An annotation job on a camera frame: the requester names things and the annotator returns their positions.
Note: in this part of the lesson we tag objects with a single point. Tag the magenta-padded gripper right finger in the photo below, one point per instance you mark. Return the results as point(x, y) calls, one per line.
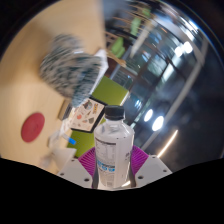
point(140, 160)

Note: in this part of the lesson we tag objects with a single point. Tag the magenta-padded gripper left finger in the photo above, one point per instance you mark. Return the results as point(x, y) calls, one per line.
point(86, 161)

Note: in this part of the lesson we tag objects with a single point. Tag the clear plastic water bottle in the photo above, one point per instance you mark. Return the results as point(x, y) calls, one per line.
point(113, 150)

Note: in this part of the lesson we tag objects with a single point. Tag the small blue-capped bottle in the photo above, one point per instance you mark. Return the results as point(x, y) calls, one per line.
point(69, 139)

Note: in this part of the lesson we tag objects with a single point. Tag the long linear ceiling light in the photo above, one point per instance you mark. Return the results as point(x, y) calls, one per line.
point(168, 143)

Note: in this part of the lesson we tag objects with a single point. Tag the small white flat device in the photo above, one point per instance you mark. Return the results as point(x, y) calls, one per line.
point(54, 137)

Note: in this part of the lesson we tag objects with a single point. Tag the round ceiling lamp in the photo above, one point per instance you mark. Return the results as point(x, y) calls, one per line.
point(157, 123)
point(148, 115)

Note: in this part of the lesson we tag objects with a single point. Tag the small dark box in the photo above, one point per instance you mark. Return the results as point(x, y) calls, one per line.
point(64, 110)

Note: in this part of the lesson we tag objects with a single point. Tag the flat round red coaster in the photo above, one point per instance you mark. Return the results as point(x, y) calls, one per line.
point(32, 127)

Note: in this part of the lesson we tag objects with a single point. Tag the green upholstered bench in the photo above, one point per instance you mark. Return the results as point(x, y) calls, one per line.
point(108, 91)

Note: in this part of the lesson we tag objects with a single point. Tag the speckled ceramic mug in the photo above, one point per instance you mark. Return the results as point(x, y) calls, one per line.
point(68, 70)

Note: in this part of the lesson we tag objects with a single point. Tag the printed paper sheets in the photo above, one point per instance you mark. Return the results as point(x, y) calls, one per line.
point(101, 66)

